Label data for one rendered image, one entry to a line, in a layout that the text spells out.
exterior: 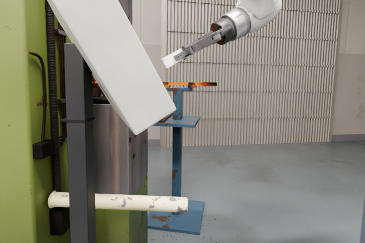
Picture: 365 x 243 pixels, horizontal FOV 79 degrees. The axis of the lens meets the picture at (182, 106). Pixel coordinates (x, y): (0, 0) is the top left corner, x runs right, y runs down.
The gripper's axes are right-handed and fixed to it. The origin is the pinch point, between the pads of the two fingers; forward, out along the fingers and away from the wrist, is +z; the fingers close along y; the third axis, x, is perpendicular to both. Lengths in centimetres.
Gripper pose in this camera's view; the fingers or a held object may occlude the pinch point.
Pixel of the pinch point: (173, 58)
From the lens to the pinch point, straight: 65.2
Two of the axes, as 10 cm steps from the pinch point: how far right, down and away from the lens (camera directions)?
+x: -4.5, -8.5, -2.7
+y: -3.8, -1.0, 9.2
